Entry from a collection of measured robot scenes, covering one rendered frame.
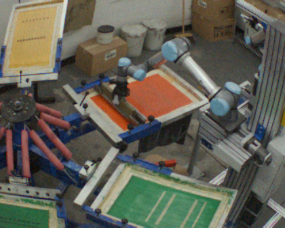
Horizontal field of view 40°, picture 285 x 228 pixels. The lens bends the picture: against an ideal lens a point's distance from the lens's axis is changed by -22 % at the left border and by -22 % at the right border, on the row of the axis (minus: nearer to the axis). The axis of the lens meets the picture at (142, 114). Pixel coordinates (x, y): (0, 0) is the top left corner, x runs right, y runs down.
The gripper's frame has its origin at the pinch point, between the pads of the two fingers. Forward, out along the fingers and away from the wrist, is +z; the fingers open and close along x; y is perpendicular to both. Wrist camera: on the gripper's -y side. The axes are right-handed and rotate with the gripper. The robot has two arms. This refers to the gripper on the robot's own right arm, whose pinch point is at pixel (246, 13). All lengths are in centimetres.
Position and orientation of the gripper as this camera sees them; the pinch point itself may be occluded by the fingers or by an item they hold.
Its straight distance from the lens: 357.5
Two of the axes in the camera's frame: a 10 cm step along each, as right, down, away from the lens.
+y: 0.3, 7.6, 6.5
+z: -2.9, -6.1, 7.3
